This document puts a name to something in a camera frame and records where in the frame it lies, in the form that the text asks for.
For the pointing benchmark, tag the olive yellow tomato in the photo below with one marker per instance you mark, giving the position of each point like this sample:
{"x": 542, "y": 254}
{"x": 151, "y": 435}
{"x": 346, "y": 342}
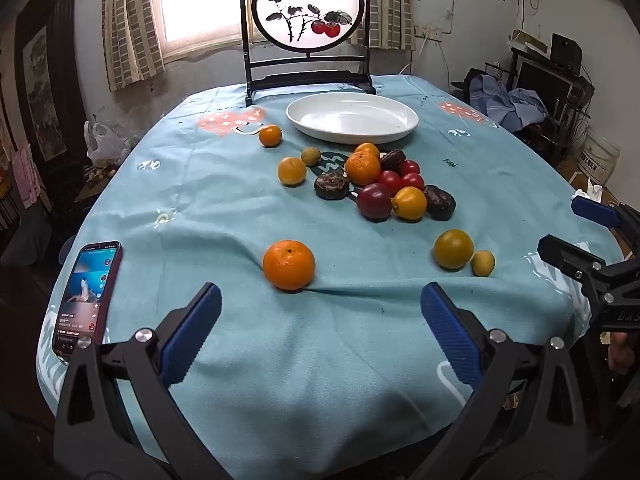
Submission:
{"x": 453, "y": 249}

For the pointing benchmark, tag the dark framed painting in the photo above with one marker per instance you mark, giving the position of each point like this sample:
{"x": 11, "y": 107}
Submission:
{"x": 45, "y": 95}

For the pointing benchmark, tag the smartphone with lit screen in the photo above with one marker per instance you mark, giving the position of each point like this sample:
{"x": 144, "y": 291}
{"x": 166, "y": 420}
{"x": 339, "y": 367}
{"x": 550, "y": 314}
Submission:
{"x": 85, "y": 300}

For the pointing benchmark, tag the round painted screen on stand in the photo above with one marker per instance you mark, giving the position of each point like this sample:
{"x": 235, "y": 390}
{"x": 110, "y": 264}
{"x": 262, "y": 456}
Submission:
{"x": 305, "y": 5}

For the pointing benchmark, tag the red cherry tomato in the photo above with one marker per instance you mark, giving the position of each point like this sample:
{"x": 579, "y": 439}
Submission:
{"x": 414, "y": 181}
{"x": 389, "y": 182}
{"x": 410, "y": 167}

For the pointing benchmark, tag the yellow-orange citrus fruit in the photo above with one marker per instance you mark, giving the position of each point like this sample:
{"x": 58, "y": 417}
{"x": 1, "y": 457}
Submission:
{"x": 367, "y": 148}

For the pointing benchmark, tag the small orange citrus fruit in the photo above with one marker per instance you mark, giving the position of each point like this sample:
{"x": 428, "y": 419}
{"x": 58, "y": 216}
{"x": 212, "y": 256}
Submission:
{"x": 270, "y": 136}

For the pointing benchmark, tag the pile of blue clothes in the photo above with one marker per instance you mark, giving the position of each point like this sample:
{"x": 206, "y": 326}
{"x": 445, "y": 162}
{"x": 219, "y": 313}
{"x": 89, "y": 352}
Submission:
{"x": 510, "y": 100}

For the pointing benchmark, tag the orange mandarin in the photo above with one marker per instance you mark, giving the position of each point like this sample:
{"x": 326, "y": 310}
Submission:
{"x": 289, "y": 266}
{"x": 363, "y": 169}

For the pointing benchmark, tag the black cap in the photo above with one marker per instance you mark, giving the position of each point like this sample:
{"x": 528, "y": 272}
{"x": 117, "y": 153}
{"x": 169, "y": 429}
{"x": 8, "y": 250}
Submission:
{"x": 460, "y": 86}

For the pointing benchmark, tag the black metal rack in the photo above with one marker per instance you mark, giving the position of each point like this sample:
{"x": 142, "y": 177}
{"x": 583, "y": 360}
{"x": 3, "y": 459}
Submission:
{"x": 582, "y": 105}

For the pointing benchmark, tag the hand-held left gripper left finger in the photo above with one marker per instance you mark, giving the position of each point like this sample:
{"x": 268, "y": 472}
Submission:
{"x": 192, "y": 332}

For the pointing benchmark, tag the dark brown date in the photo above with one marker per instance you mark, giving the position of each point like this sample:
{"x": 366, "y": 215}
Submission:
{"x": 392, "y": 160}
{"x": 441, "y": 203}

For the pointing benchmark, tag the small tan longan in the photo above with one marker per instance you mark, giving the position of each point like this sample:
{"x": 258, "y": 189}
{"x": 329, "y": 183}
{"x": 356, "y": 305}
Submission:
{"x": 483, "y": 263}
{"x": 310, "y": 156}

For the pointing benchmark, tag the checked curtain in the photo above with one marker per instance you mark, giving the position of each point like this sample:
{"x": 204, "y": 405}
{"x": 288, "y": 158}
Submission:
{"x": 395, "y": 5}
{"x": 130, "y": 25}

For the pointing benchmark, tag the dark purple plum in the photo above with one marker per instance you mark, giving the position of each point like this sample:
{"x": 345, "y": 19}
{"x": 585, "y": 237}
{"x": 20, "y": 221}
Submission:
{"x": 374, "y": 202}

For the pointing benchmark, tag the black monitor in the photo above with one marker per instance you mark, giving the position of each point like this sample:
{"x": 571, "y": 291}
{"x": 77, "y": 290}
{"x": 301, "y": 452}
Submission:
{"x": 542, "y": 82}

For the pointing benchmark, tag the white plastic bucket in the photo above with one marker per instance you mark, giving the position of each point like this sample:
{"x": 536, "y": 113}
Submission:
{"x": 600, "y": 155}

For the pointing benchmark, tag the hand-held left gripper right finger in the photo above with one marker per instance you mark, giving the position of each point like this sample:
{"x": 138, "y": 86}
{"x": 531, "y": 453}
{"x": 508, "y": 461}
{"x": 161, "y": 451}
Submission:
{"x": 450, "y": 332}

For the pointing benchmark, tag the white wall outlet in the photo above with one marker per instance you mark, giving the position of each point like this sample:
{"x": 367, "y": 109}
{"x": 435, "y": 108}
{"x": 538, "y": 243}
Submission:
{"x": 429, "y": 33}

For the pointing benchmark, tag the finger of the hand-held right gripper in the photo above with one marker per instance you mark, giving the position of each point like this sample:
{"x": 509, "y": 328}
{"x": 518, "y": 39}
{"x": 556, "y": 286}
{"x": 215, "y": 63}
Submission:
{"x": 595, "y": 212}
{"x": 565, "y": 255}

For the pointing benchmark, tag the white oval plate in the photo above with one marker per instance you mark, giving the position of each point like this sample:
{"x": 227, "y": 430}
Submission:
{"x": 350, "y": 117}

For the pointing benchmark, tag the white plastic bag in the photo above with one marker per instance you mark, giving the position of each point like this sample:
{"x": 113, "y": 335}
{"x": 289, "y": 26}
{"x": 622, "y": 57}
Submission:
{"x": 105, "y": 147}

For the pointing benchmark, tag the light blue printed tablecloth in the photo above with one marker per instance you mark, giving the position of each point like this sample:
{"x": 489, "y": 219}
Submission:
{"x": 200, "y": 220}

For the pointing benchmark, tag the pink cloth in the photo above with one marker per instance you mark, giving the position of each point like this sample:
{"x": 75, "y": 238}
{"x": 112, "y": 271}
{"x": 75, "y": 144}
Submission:
{"x": 25, "y": 175}

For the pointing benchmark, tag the bright window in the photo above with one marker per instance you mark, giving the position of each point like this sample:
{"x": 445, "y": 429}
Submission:
{"x": 200, "y": 0}

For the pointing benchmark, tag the black speaker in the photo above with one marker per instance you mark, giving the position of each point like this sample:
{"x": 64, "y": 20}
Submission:
{"x": 567, "y": 52}

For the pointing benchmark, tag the person's right hand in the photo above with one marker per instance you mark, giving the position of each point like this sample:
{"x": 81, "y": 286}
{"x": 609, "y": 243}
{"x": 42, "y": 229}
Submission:
{"x": 621, "y": 355}

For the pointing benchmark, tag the spotted yellow citrus fruit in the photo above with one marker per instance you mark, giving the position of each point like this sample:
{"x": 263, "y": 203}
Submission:
{"x": 292, "y": 171}

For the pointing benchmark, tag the white crumpled tissue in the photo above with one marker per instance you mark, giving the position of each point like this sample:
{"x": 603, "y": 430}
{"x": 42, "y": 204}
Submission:
{"x": 589, "y": 192}

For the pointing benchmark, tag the dark wrinkled passion fruit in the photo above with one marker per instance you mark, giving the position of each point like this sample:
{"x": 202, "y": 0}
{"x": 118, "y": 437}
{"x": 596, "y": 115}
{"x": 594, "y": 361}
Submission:
{"x": 331, "y": 186}

